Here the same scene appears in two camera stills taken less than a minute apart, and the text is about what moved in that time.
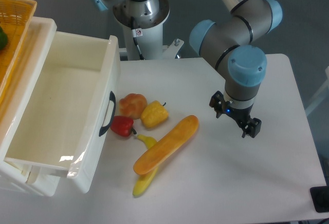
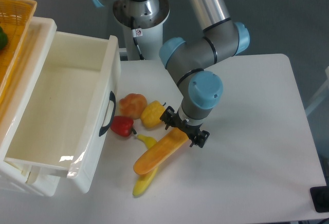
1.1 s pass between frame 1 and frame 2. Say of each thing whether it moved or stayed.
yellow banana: stayed
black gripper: moved
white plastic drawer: stayed
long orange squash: stayed
